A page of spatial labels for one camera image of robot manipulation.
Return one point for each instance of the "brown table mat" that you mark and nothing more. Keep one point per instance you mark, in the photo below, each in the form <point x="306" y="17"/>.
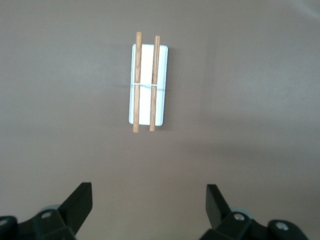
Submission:
<point x="50" y="100"/>

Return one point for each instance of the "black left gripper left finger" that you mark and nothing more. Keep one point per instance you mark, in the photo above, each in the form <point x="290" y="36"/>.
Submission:
<point x="62" y="220"/>

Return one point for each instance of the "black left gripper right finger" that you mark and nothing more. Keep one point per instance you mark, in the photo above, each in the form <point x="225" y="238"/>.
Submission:
<point x="225" y="225"/>

